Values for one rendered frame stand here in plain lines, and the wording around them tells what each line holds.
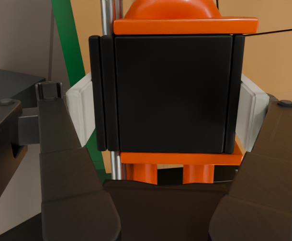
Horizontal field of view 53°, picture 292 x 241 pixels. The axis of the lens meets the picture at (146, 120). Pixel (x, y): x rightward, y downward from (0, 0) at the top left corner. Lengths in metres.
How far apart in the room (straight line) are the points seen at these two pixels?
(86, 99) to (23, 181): 1.71
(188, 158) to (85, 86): 0.07
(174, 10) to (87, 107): 0.07
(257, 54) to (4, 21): 1.16
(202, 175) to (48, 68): 1.37
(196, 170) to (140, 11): 0.11
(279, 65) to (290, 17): 0.13
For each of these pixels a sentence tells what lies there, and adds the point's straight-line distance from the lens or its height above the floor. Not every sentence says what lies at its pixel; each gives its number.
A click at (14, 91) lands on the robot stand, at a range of 1.31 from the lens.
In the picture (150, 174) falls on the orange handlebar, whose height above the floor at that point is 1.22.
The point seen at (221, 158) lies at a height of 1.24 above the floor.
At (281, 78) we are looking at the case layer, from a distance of 0.93.
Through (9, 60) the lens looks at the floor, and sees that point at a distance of 1.61.
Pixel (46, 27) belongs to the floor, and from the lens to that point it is 1.50.
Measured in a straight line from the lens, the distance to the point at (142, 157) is 0.18.
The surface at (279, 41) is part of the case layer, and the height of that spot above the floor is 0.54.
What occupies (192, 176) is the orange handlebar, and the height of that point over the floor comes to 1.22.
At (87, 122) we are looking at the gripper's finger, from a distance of 0.16.
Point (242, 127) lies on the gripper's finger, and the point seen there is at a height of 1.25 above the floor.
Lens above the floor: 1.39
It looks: 69 degrees down
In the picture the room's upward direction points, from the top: 170 degrees counter-clockwise
